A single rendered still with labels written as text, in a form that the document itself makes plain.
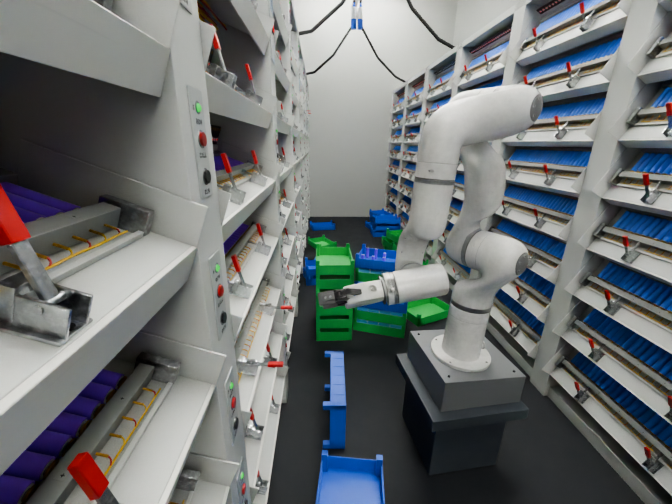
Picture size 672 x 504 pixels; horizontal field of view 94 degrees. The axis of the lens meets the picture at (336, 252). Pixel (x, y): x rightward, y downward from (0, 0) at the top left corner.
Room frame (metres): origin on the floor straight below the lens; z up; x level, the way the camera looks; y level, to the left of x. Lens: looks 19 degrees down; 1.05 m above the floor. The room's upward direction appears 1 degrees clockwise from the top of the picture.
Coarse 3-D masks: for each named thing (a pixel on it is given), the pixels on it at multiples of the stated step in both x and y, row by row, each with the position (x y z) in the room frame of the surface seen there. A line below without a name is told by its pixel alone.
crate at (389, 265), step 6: (360, 252) 1.72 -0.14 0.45; (372, 252) 1.78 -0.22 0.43; (378, 252) 1.77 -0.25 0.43; (390, 252) 1.75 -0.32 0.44; (360, 258) 1.73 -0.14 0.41; (366, 258) 1.74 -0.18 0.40; (378, 258) 1.74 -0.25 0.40; (390, 258) 1.75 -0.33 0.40; (360, 264) 1.60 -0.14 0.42; (366, 264) 1.59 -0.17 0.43; (372, 264) 1.58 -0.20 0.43; (378, 264) 1.57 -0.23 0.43; (384, 264) 1.56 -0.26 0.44; (390, 264) 1.55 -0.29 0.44; (384, 270) 1.56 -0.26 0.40; (390, 270) 1.55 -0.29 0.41
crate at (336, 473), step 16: (336, 464) 0.76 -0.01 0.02; (352, 464) 0.76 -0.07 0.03; (368, 464) 0.75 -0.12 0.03; (320, 480) 0.69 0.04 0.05; (336, 480) 0.72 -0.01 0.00; (352, 480) 0.72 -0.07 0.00; (368, 480) 0.72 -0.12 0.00; (320, 496) 0.67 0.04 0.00; (336, 496) 0.67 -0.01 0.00; (352, 496) 0.67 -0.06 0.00; (368, 496) 0.67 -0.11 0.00
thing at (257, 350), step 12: (264, 276) 1.04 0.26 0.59; (276, 276) 1.04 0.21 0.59; (276, 288) 1.04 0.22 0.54; (264, 300) 0.92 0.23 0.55; (276, 300) 0.95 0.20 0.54; (264, 324) 0.79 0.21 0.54; (264, 336) 0.74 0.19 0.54; (252, 348) 0.67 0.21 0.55; (264, 348) 0.69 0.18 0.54; (240, 372) 0.58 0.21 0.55; (240, 384) 0.55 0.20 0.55; (252, 384) 0.56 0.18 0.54; (240, 396) 0.52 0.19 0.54; (252, 396) 0.53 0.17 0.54
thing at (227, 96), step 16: (208, 32) 0.44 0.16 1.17; (208, 48) 0.44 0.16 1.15; (208, 64) 0.98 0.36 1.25; (224, 64) 0.60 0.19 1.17; (208, 80) 0.46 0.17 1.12; (224, 80) 0.59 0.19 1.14; (208, 96) 0.47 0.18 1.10; (224, 96) 0.54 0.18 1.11; (240, 96) 0.63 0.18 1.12; (256, 96) 0.85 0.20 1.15; (272, 96) 1.04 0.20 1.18; (224, 112) 0.56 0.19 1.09; (240, 112) 0.66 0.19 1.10; (256, 112) 0.80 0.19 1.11; (272, 112) 1.04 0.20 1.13
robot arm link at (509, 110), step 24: (480, 96) 0.74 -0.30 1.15; (504, 96) 0.72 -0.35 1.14; (528, 96) 0.72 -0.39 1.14; (432, 120) 0.72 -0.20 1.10; (456, 120) 0.71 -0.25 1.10; (480, 120) 0.72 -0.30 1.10; (504, 120) 0.72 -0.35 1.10; (528, 120) 0.72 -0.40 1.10; (432, 144) 0.70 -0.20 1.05; (456, 144) 0.70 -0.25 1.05; (432, 168) 0.70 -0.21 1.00; (456, 168) 0.71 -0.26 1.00
